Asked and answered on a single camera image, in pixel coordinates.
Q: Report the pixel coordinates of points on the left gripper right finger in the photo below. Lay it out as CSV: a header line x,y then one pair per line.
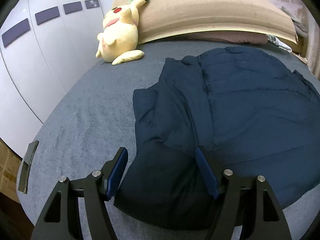
x,y
246,202

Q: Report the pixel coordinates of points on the navy blue puffer jacket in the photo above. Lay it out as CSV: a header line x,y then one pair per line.
x,y
251,113

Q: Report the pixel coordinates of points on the pile of clothes and papers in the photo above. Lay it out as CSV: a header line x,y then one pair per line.
x,y
292,15

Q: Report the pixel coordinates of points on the black smartphone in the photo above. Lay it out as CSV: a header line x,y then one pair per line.
x,y
26,166

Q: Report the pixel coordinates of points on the grey bed sheet mattress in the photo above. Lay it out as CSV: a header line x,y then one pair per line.
x,y
96,117

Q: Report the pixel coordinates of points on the white crumpled cloth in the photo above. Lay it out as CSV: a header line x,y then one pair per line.
x,y
277,42

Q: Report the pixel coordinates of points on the pink pillow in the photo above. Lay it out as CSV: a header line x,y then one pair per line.
x,y
229,36

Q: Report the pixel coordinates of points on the yellow Pikachu plush toy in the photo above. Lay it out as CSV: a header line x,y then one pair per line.
x,y
118,41

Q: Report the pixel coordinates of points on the white wardrobe with purple panels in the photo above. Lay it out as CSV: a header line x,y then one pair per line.
x,y
46,47

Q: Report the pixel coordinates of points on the beige curtain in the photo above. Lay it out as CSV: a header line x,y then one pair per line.
x,y
311,44

